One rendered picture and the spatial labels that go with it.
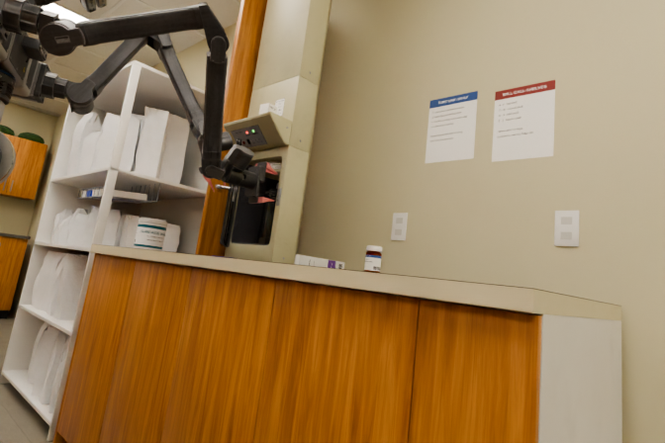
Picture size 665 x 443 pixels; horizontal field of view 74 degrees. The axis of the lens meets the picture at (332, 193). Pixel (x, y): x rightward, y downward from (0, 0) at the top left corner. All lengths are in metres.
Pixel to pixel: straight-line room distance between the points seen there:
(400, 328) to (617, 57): 1.15
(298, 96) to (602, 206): 1.14
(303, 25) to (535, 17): 0.90
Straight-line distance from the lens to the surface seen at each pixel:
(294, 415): 1.17
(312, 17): 2.00
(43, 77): 1.81
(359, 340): 1.02
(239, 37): 2.20
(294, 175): 1.75
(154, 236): 2.25
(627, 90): 1.66
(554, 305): 0.91
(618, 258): 1.53
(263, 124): 1.76
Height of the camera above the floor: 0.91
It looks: 11 degrees up
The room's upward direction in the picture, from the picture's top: 7 degrees clockwise
